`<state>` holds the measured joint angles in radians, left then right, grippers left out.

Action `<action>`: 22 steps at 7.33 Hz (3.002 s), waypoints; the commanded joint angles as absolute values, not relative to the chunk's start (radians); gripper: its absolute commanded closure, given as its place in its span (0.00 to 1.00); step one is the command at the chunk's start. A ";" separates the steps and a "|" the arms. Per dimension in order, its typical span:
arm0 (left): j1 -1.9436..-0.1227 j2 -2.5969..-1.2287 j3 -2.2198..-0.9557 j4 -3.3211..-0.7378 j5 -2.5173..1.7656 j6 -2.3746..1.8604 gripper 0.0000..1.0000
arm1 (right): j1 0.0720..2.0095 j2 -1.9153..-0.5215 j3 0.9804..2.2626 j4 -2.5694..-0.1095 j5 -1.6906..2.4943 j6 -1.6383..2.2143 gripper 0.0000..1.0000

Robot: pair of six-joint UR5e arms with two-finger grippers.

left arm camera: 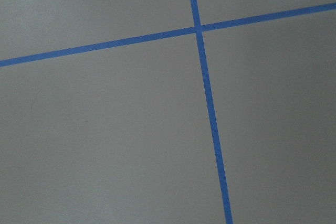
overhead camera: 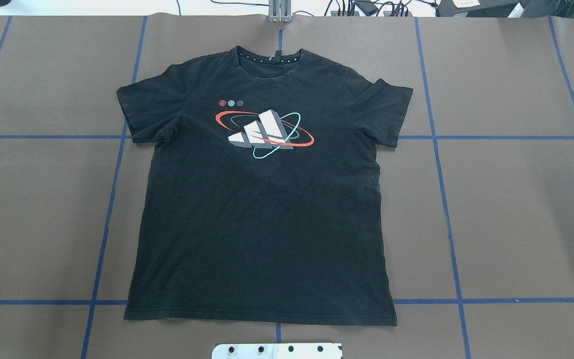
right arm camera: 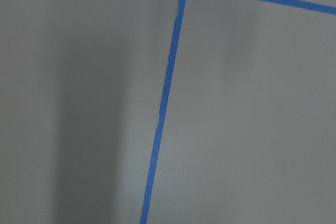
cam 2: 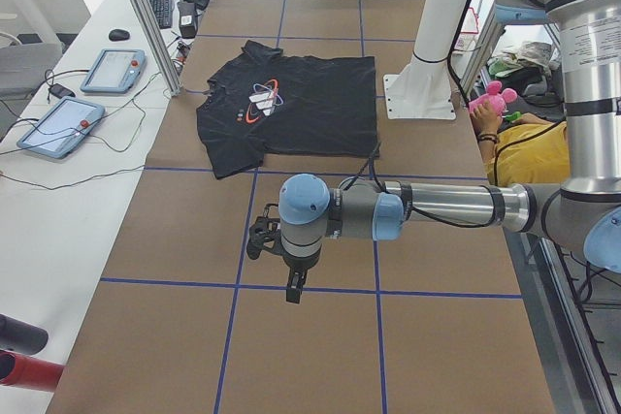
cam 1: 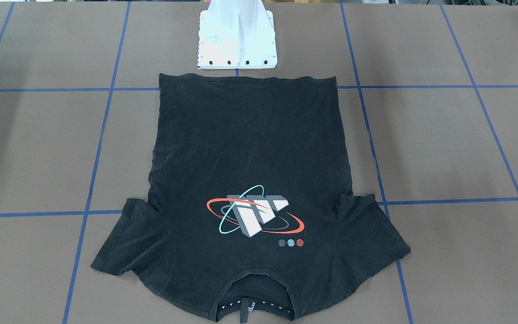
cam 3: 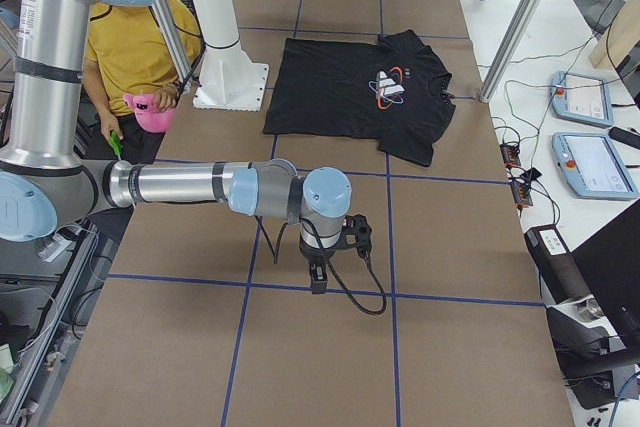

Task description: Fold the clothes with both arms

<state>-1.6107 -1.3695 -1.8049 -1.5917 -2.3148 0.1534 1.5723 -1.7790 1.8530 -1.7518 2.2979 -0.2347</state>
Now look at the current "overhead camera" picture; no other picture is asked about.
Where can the black printed t-shirt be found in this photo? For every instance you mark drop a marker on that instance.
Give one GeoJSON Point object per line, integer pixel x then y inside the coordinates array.
{"type": "Point", "coordinates": [263, 197]}

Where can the brown table cover mat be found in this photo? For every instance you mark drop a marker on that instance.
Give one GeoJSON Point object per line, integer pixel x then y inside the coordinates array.
{"type": "Point", "coordinates": [478, 198]}

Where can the aluminium frame post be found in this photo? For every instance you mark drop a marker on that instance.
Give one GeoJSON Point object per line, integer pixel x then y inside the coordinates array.
{"type": "Point", "coordinates": [280, 11]}

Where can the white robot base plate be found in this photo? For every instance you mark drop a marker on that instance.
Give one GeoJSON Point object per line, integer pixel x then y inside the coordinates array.
{"type": "Point", "coordinates": [278, 351]}

